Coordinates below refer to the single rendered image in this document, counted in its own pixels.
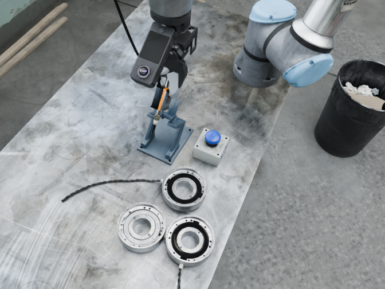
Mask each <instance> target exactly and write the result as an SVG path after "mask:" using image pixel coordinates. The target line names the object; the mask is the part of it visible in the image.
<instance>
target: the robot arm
mask: <svg viewBox="0 0 385 289"><path fill-rule="evenodd" d="M357 2H358V0H313V2H312V3H311V5H310V7H309V9H308V10H307V12H306V13H305V15H304V17H303V18H301V19H297V20H294V18H295V17H296V8H295V6H294V5H293V4H292V3H290V2H288V1H286V0H260V1H258V2H257V3H255V4H254V6H253V8H252V12H251V14H250V15H249V23H248V27H247V31H246V36H245V41H244V44H243V47H242V49H241V50H240V51H239V53H238V54H237V56H236V57H235V60H234V64H233V72H234V74H235V76H236V77H237V79H238V80H239V81H241V82H243V83H244V84H246V85H249V86H251V87H256V88H266V87H270V86H272V85H274V84H275V83H276V82H278V80H279V79H280V76H281V75H282V77H283V79H285V80H286V81H287V82H288V83H289V84H290V85H292V86H293V87H305V86H307V85H310V84H312V83H314V82H315V81H317V80H319V79H320V78H322V77H323V76H324V75H325V74H326V73H327V72H328V71H329V70H330V68H331V67H332V65H333V58H332V56H331V55H330V52H331V50H332V49H333V48H334V46H335V44H336V41H335V37H334V36H335V34H336V32H337V31H338V29H339V28H340V27H341V25H342V23H343V22H344V21H345V19H346V18H347V16H348V15H349V13H350V12H351V10H352V9H353V7H354V6H355V5H356V3H357ZM192 3H193V0H149V6H150V15H151V18H152V19H153V20H154V22H153V23H152V25H151V27H150V30H149V32H148V34H147V36H146V39H145V41H144V44H143V46H142V48H141V50H140V53H139V55H138V57H137V59H136V62H135V64H134V66H133V68H132V71H131V73H130V77H131V79H132V80H133V81H134V82H136V83H138V84H141V85H143V86H145V87H148V88H153V87H154V88H155V90H156V88H157V87H159V86H161V83H160V81H161V79H162V78H161V76H160V75H161V73H162V71H163V69H164V67H166V68H168V70H170V71H169V72H168V74H167V79H168V80H169V83H170V85H169V86H168V88H169V94H168V95H169V97H170V98H171V99H173V98H175V97H176V96H177V94H178V93H179V91H180V89H181V87H182V85H183V82H184V80H185V78H186V77H187V73H188V67H187V65H186V61H185V60H184V57H185V56H186V54H187V53H188V48H189V47H190V55H192V53H193V52H194V50H196V47H197V35H198V28H197V27H195V26H192V25H191V24H190V22H191V8H192ZM191 29H193V32H192V33H191V32H190V31H189V30H191ZM194 38H195V44H194V46H193V39H194Z"/></svg>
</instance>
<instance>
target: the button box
mask: <svg viewBox="0 0 385 289"><path fill-rule="evenodd" d="M208 131H210V130H209V129H208V128H204V129H203V131H202V133H201V135H200V137H199V139H198V140H197V142H196V144H195V146H194V149H193V155H192V157H193V158H196V159H198V160H200V161H203V162H206V163H208V164H210V165H213V166H215V167H218V165H219V163H220V161H221V159H222V157H223V155H224V153H225V151H226V149H227V145H228V142H229V137H228V136H225V135H222V134H220V135H221V140H220V142H219V143H217V144H209V143H207V142H206V140H205V134H206V133H207V132H208Z"/></svg>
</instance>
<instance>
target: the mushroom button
mask: <svg viewBox="0 0 385 289"><path fill-rule="evenodd" d="M205 140H206V142H207V143H209V144H212V145H215V144H217V143H219V142H220V140H221V135H220V133H219V132H218V131H216V130H210V131H208V132H207V133H206V134H205Z"/></svg>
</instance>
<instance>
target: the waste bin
mask: <svg viewBox="0 0 385 289"><path fill-rule="evenodd" d="M347 82H349V83H351V85H352V86H353V87H356V89H357V90H358V88H359V87H360V86H362V85H368V87H369V88H370V89H374V88H376V89H378V90H379V92H378V94H377V95H373V96H375V97H378V98H380V99H382V100H384V101H385V64H383V63H380V62H378V61H374V60H369V59H357V60H352V61H349V62H347V63H345V64H344V65H343V66H342V67H341V68H340V70H339V72H338V74H337V78H336V80H335V82H334V84H333V86H332V88H331V93H330V95H329V97H328V100H327V102H326V104H325V106H324V109H323V111H322V113H321V115H320V118H319V120H318V122H317V124H316V127H315V138H316V140H317V142H318V144H319V145H320V146H321V147H322V148H323V149H324V150H325V151H327V152H328V153H330V154H332V155H335V156H338V157H352V156H354V155H356V154H358V153H359V152H360V151H361V150H362V149H363V148H364V147H365V146H366V145H367V144H368V143H369V142H370V141H371V140H372V139H373V138H374V137H375V136H376V135H377V133H378V132H379V131H380V130H381V129H382V128H383V127H384V126H385V102H384V103H383V105H382V110H378V109H374V108H371V107H368V106H365V105H364V104H362V103H359V102H358V101H357V100H355V99H354V98H353V97H351V96H350V95H349V94H348V93H347V91H346V90H345V89H344V87H347V86H346V85H345V84H346V83H347Z"/></svg>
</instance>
